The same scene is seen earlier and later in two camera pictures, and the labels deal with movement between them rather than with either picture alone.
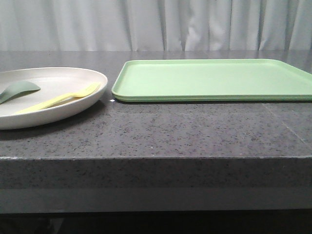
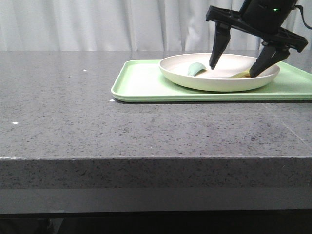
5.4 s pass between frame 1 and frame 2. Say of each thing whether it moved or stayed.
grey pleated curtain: stayed
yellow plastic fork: moved
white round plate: moved
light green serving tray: stayed
